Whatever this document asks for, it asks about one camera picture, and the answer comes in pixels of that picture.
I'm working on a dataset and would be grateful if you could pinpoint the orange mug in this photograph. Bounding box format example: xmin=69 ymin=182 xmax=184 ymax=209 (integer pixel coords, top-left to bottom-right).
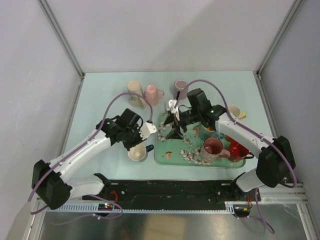
xmin=224 ymin=135 xmax=233 ymax=142

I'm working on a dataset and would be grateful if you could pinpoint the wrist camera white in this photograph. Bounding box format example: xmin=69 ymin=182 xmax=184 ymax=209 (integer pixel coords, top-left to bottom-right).
xmin=165 ymin=99 xmax=180 ymax=121
xmin=139 ymin=122 xmax=158 ymax=140

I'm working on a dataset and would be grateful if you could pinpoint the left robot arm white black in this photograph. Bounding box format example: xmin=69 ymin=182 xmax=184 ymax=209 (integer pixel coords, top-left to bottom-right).
xmin=31 ymin=108 xmax=157 ymax=210

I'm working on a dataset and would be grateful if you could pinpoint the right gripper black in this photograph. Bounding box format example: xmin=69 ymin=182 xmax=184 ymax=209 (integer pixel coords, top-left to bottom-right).
xmin=164 ymin=107 xmax=201 ymax=140

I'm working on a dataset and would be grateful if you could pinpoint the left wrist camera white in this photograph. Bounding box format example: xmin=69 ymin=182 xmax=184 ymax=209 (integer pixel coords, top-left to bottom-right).
xmin=139 ymin=122 xmax=158 ymax=140

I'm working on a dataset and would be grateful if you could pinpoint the blue floral mug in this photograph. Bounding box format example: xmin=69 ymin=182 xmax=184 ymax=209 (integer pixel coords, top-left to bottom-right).
xmin=198 ymin=125 xmax=226 ymax=141

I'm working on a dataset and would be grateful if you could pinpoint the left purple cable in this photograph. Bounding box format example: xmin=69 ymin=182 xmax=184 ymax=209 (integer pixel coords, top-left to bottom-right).
xmin=27 ymin=91 xmax=154 ymax=226

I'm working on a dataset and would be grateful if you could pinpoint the grey cable duct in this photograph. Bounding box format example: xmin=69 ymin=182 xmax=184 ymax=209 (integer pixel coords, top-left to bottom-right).
xmin=54 ymin=201 xmax=249 ymax=214

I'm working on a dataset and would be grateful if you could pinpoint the cream floral mug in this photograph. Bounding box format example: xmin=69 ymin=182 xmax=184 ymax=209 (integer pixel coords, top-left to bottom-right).
xmin=127 ymin=80 xmax=147 ymax=108

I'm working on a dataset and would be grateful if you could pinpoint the light pink mug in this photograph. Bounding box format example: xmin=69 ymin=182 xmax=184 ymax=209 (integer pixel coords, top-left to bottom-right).
xmin=144 ymin=85 xmax=165 ymax=106

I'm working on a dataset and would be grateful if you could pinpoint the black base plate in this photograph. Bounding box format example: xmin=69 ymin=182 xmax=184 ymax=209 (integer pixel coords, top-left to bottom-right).
xmin=98 ymin=180 xmax=261 ymax=210

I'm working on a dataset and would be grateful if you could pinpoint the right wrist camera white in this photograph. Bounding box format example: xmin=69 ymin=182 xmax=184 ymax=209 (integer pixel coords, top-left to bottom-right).
xmin=165 ymin=99 xmax=180 ymax=121

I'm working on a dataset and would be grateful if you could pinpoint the red mug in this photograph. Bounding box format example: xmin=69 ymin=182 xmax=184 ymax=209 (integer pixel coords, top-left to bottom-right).
xmin=228 ymin=140 xmax=255 ymax=163

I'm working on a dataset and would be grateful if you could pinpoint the dark green mug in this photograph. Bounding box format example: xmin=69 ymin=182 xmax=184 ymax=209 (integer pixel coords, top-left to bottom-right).
xmin=127 ymin=143 xmax=155 ymax=162

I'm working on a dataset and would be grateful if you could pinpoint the mauve mug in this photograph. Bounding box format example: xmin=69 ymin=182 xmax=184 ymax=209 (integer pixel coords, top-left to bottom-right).
xmin=173 ymin=79 xmax=189 ymax=100

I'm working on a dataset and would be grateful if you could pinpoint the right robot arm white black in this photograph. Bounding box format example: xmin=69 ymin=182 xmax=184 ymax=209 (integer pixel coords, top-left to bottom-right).
xmin=165 ymin=88 xmax=296 ymax=201

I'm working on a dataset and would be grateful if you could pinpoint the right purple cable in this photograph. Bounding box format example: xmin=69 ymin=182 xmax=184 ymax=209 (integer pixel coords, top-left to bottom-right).
xmin=174 ymin=79 xmax=299 ymax=235

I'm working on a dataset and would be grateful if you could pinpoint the yellow mug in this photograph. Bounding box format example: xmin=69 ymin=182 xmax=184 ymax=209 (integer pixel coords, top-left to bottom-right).
xmin=228 ymin=104 xmax=247 ymax=120

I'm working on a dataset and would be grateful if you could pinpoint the green floral tray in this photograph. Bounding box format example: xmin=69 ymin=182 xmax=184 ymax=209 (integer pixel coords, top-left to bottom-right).
xmin=154 ymin=113 xmax=246 ymax=168

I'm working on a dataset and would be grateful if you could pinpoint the purple cable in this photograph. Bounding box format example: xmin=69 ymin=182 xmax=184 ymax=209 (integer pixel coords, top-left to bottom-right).
xmin=27 ymin=91 xmax=154 ymax=226
xmin=174 ymin=79 xmax=299 ymax=235

